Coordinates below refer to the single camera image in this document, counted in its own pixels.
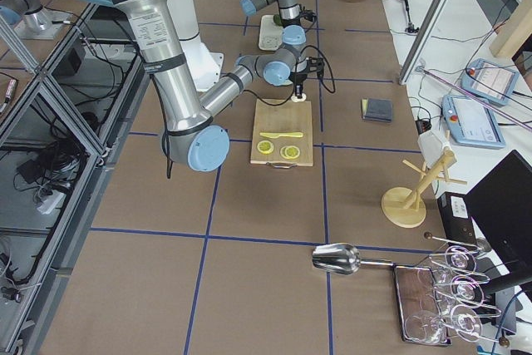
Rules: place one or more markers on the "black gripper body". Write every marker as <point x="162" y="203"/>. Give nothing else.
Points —
<point x="286" y="21"/>
<point x="298" y="76"/>

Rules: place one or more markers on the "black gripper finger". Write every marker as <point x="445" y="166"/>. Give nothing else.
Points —
<point x="298" y="91"/>

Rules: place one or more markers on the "white steamed bun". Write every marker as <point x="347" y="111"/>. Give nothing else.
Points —
<point x="296" y="99"/>

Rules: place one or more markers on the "green avocado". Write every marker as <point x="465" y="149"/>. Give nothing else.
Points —
<point x="277" y="20"/>

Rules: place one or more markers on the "bamboo cutting board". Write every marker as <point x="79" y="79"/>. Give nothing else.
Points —
<point x="283" y="117"/>

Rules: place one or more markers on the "yellow plastic knife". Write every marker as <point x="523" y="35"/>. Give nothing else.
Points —
<point x="276" y="135"/>

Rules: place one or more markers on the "upper stacked lemon slice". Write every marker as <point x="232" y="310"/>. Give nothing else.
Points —
<point x="290" y="152"/>

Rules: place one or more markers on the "single lemon slice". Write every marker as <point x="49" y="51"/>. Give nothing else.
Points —
<point x="265" y="147"/>

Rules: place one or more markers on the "yellow sponge cloth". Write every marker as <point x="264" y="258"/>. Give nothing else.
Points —
<point x="364" y="102"/>

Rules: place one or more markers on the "grey folded cloth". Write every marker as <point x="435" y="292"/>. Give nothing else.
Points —
<point x="379" y="110"/>

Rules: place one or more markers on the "wooden mug tree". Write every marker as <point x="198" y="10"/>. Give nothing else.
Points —
<point x="403" y="206"/>

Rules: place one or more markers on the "blue teach pendant near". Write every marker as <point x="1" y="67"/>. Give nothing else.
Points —
<point x="470" y="123"/>

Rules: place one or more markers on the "blue teach pendant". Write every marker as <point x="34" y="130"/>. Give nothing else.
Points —
<point x="470" y="123"/>
<point x="491" y="81"/>

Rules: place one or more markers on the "metal scoop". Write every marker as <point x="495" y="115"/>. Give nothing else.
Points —
<point x="344" y="259"/>

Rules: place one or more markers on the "blue teach pendant far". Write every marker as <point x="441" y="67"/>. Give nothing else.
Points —
<point x="491" y="81"/>

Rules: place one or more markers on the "black monitor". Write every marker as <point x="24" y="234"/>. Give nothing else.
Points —
<point x="500" y="204"/>

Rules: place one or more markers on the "wine glass rack tray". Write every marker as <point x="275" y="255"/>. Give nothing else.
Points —
<point x="442" y="297"/>

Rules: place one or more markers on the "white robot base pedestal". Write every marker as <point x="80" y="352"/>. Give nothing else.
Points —
<point x="205" y="66"/>

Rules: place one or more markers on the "aluminium frame post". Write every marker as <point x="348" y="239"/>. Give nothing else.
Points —
<point x="422" y="38"/>

